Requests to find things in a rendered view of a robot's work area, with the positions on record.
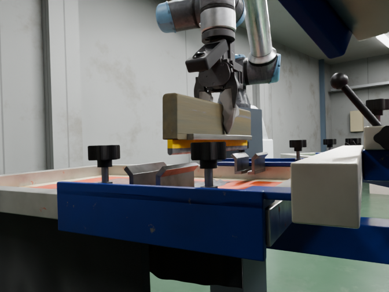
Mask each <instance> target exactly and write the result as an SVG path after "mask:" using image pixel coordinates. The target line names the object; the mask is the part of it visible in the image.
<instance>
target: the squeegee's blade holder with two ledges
mask: <svg viewBox="0 0 389 292"><path fill-rule="evenodd" d="M187 138H188V139H187V140H252V136H238V135H222V134H187Z"/></svg>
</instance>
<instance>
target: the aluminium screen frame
mask: <svg viewBox="0 0 389 292"><path fill-rule="evenodd" d="M126 166H131V165H112V167H108V169H109V175H128V174H127V173H126V172H125V171H124V168H125V167H126ZM100 175H101V167H97V165H92V166H81V167H70V168H63V169H52V170H40V171H29V172H22V173H11V174H0V212H3V213H12V214H21V215H25V216H34V217H43V218H52V219H57V220H58V211H57V190H56V189H44V188H26V187H20V186H26V185H34V184H42V183H50V182H55V181H63V180H71V179H76V178H84V177H92V176H100ZM194 177H204V169H200V165H198V167H197V168H196V169H195V170H194ZM213 178H253V179H274V180H286V181H284V182H282V183H281V184H278V185H277V186H276V187H291V167H290V166H265V171H264V172H261V173H258V174H248V173H244V174H235V173H234V166H217V168H216V169H213ZM265 218H266V246H267V247H271V246H272V244H273V243H274V242H275V241H276V240H277V239H278V238H279V236H280V235H281V234H282V233H283V232H284V231H285V230H286V229H287V228H288V226H289V225H290V224H291V223H292V209H291V201H287V200H275V202H273V203H272V204H270V205H269V206H268V207H266V208H265Z"/></svg>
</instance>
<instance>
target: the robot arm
mask: <svg viewBox="0 0 389 292"><path fill-rule="evenodd" d="M244 19H245V23H246V27H247V34H248V40H249V46H250V50H251V52H250V53H249V55H248V58H246V57H245V56H244V55H243V54H235V48H234V41H235V32H236V27H238V26H239V25H240V24H241V23H242V22H243V21H244ZM156 21H157V24H158V26H159V28H160V30H161V31H162V32H164V33H170V32H174V33H176V32H179V31H186V30H193V29H197V28H201V34H202V35H201V41H202V43H203V44H205V45H204V46H202V47H201V48H200V49H199V50H198V51H197V52H196V53H194V54H193V55H192V56H191V57H189V58H188V59H187V60H186V61H185V64H186V67H187V71H188V73H192V72H199V75H198V77H196V83H195V85H194V97H195V98H199V99H202V100H207V101H212V102H213V99H214V98H213V96H212V94H211V93H219V92H220V94H219V99H218V103H219V104H223V113H222V114H223V116H224V122H223V126H224V129H225V132H226V134H229V133H230V131H231V129H232V127H233V124H234V119H235V118H236V117H237V116H239V107H244V108H251V104H250V101H249V98H248V96H247V91H246V86H247V85H258V84H265V83H268V84H270V83H275V82H278V81H279V78H280V61H281V55H280V54H277V52H276V50H275V48H273V47H272V44H271V34H270V25H269V15H268V9H267V0H173V1H169V2H168V1H166V2H164V3H160V4H158V6H157V8H156ZM206 87H207V88H206Z"/></svg>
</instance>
